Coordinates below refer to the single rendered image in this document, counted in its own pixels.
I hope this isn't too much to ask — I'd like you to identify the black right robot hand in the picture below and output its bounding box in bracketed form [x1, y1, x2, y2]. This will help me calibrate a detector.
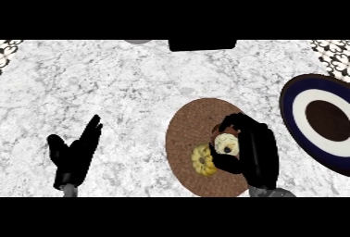
[209, 112, 281, 191]

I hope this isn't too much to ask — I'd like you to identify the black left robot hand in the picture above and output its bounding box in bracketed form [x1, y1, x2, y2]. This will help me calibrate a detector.
[47, 114, 104, 192]

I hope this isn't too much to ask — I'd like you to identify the cupcake with white frosting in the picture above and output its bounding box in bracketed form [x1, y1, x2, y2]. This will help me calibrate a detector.
[212, 123, 243, 157]

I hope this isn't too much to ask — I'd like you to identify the round brown woven placemat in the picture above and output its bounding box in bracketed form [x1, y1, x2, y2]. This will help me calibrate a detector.
[165, 97, 252, 198]

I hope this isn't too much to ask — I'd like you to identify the navy and white plate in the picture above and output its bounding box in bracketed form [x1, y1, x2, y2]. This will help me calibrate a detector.
[280, 73, 350, 178]

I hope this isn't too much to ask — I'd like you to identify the yellow corn cob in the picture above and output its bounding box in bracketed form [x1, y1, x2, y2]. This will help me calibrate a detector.
[191, 143, 219, 177]

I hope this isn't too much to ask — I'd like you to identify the black appliance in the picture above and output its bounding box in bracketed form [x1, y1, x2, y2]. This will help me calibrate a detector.
[168, 40, 240, 53]

